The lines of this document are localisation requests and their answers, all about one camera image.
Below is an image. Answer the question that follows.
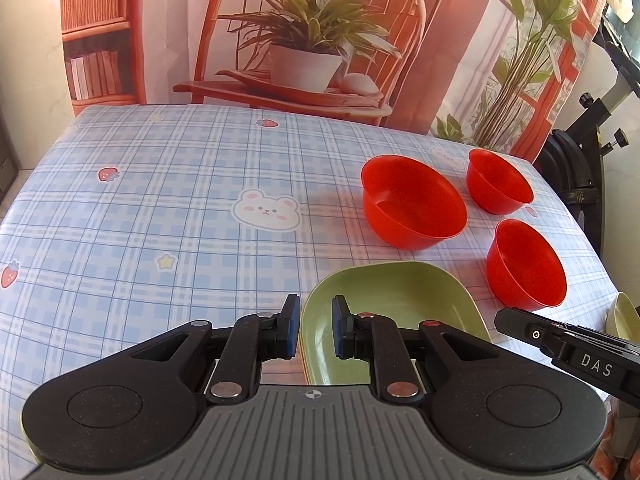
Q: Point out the small red bowl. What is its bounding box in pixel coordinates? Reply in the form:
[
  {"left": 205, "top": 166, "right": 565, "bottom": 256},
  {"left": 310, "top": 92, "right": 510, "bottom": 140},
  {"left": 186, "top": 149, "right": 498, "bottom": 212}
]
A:
[
  {"left": 487, "top": 218, "right": 568, "bottom": 311},
  {"left": 466, "top": 148, "right": 535, "bottom": 216}
]

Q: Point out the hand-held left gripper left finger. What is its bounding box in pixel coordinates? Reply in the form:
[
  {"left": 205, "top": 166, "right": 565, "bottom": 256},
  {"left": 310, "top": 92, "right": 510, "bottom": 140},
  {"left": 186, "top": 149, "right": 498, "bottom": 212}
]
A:
[{"left": 131, "top": 294, "right": 301, "bottom": 404}]

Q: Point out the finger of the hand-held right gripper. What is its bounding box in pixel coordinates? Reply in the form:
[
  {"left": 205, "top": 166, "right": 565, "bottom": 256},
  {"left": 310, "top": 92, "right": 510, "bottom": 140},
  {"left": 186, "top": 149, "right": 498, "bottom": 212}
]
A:
[{"left": 493, "top": 307, "right": 568, "bottom": 357}]

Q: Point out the large red bowl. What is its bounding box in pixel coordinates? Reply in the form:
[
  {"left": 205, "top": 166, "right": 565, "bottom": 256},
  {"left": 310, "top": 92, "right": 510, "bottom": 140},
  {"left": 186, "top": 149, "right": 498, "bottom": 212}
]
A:
[{"left": 360, "top": 155, "right": 469, "bottom": 251}]

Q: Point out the green plate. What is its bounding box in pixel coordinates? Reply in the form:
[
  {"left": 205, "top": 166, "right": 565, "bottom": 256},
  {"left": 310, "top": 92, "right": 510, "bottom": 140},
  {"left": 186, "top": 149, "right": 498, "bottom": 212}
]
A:
[{"left": 300, "top": 261, "right": 494, "bottom": 387}]

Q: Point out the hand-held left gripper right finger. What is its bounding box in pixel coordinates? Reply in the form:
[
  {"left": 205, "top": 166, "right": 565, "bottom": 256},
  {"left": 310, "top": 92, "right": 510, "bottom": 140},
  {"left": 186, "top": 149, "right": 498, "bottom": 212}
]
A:
[{"left": 332, "top": 295, "right": 494, "bottom": 404}]

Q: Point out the printed backdrop cloth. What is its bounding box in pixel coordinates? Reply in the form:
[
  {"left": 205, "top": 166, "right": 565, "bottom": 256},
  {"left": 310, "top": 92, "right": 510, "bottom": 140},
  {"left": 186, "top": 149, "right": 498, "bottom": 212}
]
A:
[{"left": 59, "top": 0, "right": 617, "bottom": 167}]

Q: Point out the light green bowl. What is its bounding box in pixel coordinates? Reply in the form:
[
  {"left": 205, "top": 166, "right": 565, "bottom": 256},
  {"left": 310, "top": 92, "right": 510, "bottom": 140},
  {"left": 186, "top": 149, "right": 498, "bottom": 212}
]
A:
[{"left": 604, "top": 292, "right": 640, "bottom": 342}]

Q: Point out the blue plaid tablecloth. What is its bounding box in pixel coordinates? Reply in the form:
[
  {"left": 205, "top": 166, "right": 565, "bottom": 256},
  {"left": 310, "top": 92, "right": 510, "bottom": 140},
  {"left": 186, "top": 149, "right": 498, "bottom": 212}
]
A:
[{"left": 0, "top": 104, "right": 609, "bottom": 413}]

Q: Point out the dark cabinet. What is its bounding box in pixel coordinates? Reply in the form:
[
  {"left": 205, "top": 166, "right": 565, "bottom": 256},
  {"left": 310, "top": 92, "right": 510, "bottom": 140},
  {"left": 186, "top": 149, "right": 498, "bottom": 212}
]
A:
[{"left": 0, "top": 109, "right": 22, "bottom": 202}]

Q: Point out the black exercise bike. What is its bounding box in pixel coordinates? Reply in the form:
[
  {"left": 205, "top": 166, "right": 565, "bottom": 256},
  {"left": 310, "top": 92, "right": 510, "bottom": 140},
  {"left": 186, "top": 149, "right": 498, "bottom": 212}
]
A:
[{"left": 534, "top": 7, "right": 640, "bottom": 256}]

